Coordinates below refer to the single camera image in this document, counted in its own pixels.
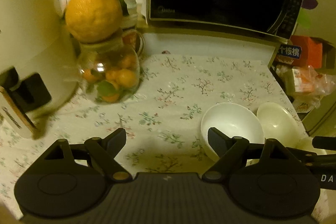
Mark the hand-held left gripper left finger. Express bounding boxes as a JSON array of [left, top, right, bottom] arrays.
[[43, 127, 133, 183]]

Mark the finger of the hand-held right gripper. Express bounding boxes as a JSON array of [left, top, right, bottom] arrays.
[[312, 136, 336, 151], [287, 147, 336, 168]]

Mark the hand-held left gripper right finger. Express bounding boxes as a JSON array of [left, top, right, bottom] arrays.
[[202, 127, 306, 183]]

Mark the small cream bowl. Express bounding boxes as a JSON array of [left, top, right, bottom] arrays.
[[294, 136, 328, 156]]

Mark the white bowl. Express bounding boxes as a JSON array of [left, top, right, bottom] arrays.
[[201, 102, 265, 161]]

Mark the large cream bowl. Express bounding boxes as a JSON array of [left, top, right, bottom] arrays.
[[256, 101, 306, 147]]

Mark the orange and white snack packet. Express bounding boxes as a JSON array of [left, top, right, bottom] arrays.
[[295, 101, 319, 114]]

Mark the pile of orange kumquats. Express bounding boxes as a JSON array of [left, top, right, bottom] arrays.
[[83, 52, 138, 103]]

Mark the floral tablecloth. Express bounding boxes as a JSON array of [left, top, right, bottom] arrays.
[[0, 53, 302, 214]]

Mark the clear plastic snack bag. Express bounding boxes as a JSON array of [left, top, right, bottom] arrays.
[[276, 64, 336, 102]]

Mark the glass jar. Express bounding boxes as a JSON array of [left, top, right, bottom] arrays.
[[77, 28, 141, 104]]

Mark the orange carton box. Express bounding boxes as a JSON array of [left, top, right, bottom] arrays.
[[278, 35, 323, 68]]

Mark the stack of white containers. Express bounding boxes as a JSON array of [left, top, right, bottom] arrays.
[[123, 0, 138, 29]]

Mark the yellow citrus fruit with leaves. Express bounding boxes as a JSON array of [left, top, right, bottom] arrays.
[[64, 0, 130, 43]]

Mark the green sticker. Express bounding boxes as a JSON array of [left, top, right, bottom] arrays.
[[298, 9, 311, 29]]

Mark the white air fryer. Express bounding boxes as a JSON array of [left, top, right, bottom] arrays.
[[0, 0, 79, 139]]

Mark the purple sticker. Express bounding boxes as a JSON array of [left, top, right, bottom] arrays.
[[302, 0, 319, 10]]

